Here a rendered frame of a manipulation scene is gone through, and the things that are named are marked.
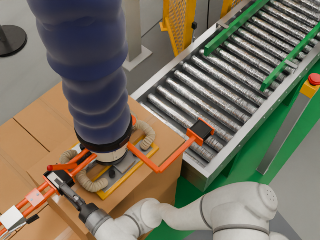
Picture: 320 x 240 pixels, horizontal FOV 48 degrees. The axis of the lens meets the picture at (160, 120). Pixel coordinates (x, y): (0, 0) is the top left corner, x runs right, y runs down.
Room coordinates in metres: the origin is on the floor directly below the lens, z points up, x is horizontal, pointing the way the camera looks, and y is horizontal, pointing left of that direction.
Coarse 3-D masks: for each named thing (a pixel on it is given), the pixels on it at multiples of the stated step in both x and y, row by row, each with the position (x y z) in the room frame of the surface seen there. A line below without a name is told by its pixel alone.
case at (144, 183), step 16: (128, 96) 1.07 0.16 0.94; (144, 112) 0.97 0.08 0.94; (160, 128) 0.89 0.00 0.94; (64, 144) 0.78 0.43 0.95; (160, 144) 0.80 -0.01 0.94; (176, 144) 0.80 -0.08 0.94; (48, 160) 0.70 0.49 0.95; (160, 160) 0.72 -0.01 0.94; (176, 160) 0.79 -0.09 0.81; (32, 176) 0.62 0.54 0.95; (144, 176) 0.64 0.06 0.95; (160, 176) 0.70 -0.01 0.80; (176, 176) 0.80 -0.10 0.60; (80, 192) 0.56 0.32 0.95; (112, 192) 0.56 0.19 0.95; (128, 192) 0.56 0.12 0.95; (144, 192) 0.62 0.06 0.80; (160, 192) 0.71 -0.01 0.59; (64, 208) 0.49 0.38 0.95; (112, 208) 0.49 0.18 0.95; (128, 208) 0.54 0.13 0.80; (80, 224) 0.42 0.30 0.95
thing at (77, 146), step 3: (78, 141) 0.79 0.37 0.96; (75, 144) 0.78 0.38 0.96; (78, 144) 0.77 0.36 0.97; (81, 144) 0.76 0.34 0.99; (72, 147) 0.76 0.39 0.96; (75, 147) 0.76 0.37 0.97; (78, 147) 0.76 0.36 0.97; (81, 147) 0.75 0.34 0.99; (84, 147) 0.75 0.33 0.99; (66, 150) 0.74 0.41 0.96; (78, 150) 0.74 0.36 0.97; (81, 150) 0.74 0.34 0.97; (78, 153) 0.73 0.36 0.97
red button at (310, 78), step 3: (309, 75) 1.16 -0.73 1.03; (312, 75) 1.16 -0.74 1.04; (315, 75) 1.16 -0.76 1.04; (318, 75) 1.16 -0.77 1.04; (309, 78) 1.14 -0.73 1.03; (312, 78) 1.14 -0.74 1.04; (315, 78) 1.14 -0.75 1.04; (318, 78) 1.14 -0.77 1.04; (309, 81) 1.13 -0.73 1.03; (312, 81) 1.12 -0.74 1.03; (315, 81) 1.12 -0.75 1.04; (318, 81) 1.12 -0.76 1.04; (312, 84) 1.13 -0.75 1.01; (315, 84) 1.11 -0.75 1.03; (318, 84) 1.11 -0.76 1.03
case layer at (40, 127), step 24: (48, 96) 1.35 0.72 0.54; (24, 120) 1.16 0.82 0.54; (48, 120) 1.17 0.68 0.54; (72, 120) 1.17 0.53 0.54; (0, 144) 0.99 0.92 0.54; (24, 144) 1.00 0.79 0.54; (48, 144) 1.00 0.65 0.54; (0, 168) 0.84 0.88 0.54; (24, 168) 0.85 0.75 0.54; (0, 192) 0.70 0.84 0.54; (24, 192) 0.70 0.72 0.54; (168, 192) 0.79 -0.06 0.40; (48, 216) 0.58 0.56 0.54
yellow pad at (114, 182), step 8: (144, 136) 0.83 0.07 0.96; (136, 144) 0.78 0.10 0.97; (152, 144) 0.79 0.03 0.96; (128, 152) 0.74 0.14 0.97; (144, 152) 0.74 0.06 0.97; (152, 152) 0.75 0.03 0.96; (136, 160) 0.70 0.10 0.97; (112, 168) 0.66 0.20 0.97; (128, 168) 0.66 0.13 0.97; (136, 168) 0.67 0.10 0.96; (96, 176) 0.62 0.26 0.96; (104, 176) 0.62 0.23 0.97; (112, 176) 0.62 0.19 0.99; (120, 176) 0.62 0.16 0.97; (128, 176) 0.63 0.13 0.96; (112, 184) 0.59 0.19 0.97; (120, 184) 0.60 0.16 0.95; (96, 192) 0.55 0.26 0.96; (104, 192) 0.55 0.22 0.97
